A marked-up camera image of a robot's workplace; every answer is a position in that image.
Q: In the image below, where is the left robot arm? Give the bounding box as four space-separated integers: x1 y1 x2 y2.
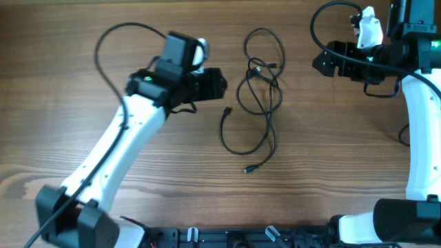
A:
36 32 227 247

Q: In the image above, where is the left camera black cable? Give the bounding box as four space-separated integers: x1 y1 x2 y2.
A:
23 21 167 248

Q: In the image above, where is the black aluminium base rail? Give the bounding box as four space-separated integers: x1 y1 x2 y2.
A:
137 225 400 248

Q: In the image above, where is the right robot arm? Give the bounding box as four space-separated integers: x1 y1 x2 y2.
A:
312 1 440 247

